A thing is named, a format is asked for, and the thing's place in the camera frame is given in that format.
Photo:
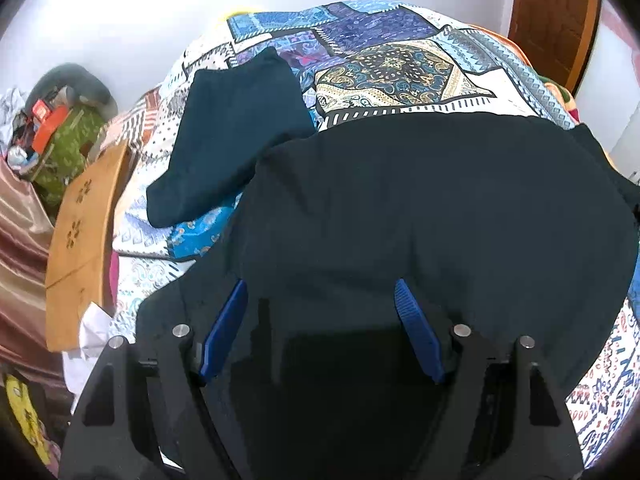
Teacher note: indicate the white cloth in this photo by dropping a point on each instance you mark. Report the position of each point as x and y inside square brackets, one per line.
[92, 345]

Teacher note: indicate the brown wooden door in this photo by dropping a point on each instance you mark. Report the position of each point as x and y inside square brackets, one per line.
[555, 15]

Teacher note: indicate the wooden headboard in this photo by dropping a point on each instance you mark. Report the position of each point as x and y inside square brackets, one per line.
[80, 240]

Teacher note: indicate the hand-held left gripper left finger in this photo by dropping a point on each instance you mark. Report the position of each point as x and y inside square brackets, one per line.
[226, 327]

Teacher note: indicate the yellow printed cloth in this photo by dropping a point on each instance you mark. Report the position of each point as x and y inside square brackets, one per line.
[27, 415]

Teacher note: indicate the grey cushion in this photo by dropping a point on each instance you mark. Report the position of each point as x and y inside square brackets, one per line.
[75, 85]

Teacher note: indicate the brown satin curtain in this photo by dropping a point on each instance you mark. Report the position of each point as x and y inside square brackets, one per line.
[22, 270]

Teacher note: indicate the green patterned bag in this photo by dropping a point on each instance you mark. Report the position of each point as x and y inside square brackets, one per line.
[65, 145]

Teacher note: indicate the orange box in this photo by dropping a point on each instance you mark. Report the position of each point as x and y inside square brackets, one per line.
[45, 120]

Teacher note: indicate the patchwork printed bedsheet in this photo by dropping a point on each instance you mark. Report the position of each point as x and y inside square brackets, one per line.
[400, 65]

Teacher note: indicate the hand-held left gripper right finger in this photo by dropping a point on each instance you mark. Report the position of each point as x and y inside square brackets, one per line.
[415, 330]

